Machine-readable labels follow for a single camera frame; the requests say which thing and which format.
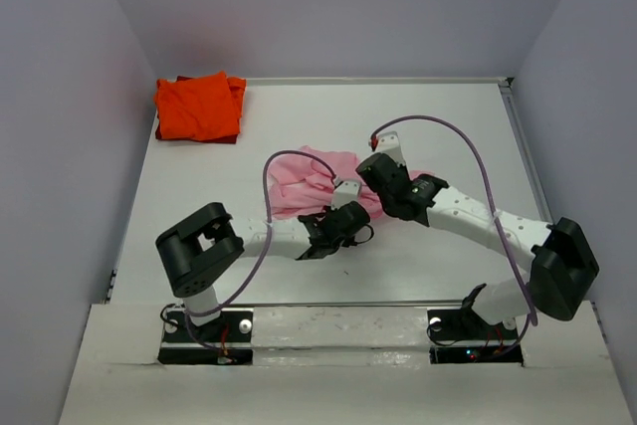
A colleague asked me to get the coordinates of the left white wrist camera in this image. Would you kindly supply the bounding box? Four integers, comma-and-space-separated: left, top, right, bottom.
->
329, 178, 362, 210

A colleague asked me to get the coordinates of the pink t shirt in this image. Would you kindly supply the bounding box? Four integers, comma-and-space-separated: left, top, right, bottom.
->
268, 144, 437, 221

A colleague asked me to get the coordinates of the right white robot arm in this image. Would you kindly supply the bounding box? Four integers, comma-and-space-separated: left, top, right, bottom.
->
356, 153, 599, 337

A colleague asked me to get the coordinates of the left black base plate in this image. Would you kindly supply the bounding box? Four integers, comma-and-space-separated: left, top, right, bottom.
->
157, 304, 254, 366

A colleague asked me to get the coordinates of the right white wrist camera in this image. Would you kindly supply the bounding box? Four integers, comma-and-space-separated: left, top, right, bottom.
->
369, 131, 406, 166

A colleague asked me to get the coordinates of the folded orange t shirt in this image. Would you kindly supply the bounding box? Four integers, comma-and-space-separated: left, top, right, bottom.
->
151, 71, 248, 142

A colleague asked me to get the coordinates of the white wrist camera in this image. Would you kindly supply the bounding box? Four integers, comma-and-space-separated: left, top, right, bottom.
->
369, 131, 406, 166
329, 178, 362, 210

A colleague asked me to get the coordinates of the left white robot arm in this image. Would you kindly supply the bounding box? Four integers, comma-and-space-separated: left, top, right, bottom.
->
155, 201, 371, 340

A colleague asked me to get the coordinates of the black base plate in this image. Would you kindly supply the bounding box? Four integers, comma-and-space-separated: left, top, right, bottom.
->
426, 309, 524, 365
157, 304, 254, 366

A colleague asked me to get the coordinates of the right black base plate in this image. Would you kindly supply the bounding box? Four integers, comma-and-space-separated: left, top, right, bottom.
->
426, 309, 524, 365

